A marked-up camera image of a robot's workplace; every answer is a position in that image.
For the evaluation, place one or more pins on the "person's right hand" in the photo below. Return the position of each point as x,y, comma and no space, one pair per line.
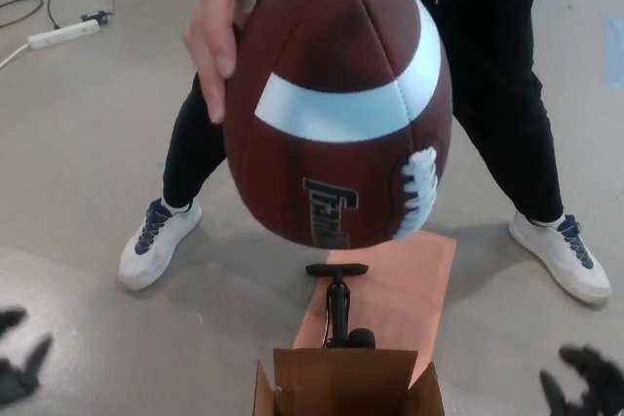
214,21

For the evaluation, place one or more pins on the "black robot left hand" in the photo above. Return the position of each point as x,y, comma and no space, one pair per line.
19,377

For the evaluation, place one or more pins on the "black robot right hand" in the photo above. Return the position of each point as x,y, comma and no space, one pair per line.
595,387

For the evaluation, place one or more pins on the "brown football with white stripe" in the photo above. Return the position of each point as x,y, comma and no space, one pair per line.
341,55

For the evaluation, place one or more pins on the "person in black pants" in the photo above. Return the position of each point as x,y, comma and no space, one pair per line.
497,94

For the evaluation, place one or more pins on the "blue floor tape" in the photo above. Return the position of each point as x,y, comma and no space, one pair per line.
615,50

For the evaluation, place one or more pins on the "black power adapter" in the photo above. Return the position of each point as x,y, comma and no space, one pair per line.
95,16

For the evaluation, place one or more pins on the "white sneaker with navy laces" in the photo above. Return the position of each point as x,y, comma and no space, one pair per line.
556,255
161,245

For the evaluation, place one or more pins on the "white power strip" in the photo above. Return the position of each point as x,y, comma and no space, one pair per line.
63,34

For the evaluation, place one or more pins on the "orange floor mat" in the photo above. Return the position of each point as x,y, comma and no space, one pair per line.
419,284

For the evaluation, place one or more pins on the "black air pump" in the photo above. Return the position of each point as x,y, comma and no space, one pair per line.
337,309

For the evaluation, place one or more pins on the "brown cardboard box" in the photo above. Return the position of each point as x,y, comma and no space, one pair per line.
302,377

